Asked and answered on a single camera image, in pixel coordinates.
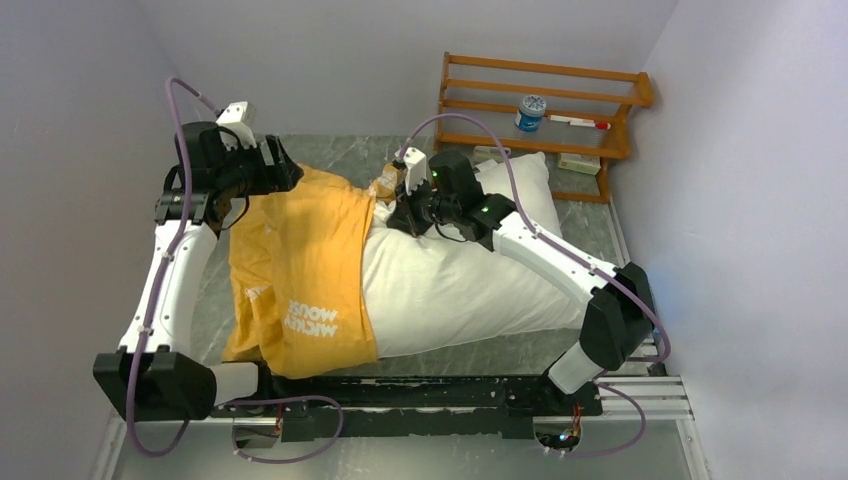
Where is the white pillow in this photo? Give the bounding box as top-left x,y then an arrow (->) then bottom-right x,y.
362,152 -> 588,360

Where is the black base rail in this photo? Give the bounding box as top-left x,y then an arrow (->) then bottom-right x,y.
214,375 -> 603,442

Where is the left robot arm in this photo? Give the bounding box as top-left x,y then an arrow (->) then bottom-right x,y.
93,121 -> 303,422

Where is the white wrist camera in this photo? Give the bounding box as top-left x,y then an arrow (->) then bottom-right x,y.
395,147 -> 428,196
215,101 -> 257,148

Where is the blue round jar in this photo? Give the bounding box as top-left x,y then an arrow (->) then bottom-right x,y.
514,94 -> 547,133

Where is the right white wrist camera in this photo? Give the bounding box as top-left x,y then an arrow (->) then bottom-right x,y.
395,147 -> 428,196

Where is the orange wooden rack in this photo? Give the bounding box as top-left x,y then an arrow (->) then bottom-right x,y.
434,53 -> 655,204

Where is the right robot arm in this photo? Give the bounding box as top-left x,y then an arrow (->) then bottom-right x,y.
388,147 -> 657,414

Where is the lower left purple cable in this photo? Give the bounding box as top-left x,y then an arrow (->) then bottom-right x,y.
225,396 -> 346,466

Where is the red and white marker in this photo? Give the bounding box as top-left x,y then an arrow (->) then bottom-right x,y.
548,114 -> 612,130

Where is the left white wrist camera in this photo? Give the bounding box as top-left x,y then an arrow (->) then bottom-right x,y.
215,101 -> 257,148

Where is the small white box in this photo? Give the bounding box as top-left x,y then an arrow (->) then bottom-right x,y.
557,153 -> 602,176

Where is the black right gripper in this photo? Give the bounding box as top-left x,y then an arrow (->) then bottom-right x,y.
389,174 -> 459,238

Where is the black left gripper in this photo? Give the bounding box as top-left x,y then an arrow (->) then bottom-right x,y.
214,134 -> 302,197

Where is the blue and orange pillowcase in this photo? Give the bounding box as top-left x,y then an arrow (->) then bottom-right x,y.
222,165 -> 400,379

